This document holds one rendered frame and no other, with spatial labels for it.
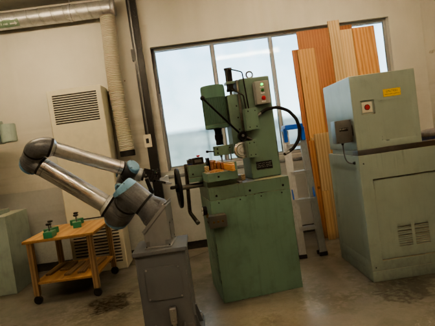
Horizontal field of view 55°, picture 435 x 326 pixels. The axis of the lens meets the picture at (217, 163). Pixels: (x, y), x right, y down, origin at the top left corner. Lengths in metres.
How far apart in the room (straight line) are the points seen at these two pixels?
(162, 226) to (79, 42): 2.70
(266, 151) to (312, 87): 1.54
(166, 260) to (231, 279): 0.69
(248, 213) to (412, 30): 2.95
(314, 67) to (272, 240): 2.10
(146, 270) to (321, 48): 3.01
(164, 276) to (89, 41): 2.87
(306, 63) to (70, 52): 2.40
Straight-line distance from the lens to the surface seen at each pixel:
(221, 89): 3.01
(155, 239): 2.44
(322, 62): 4.53
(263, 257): 2.99
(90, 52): 4.60
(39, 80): 4.70
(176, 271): 2.43
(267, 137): 3.03
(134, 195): 2.45
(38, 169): 2.65
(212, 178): 2.78
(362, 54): 4.65
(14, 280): 4.29
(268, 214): 2.94
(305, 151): 3.77
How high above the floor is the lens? 1.11
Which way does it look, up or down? 3 degrees down
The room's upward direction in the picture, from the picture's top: 8 degrees counter-clockwise
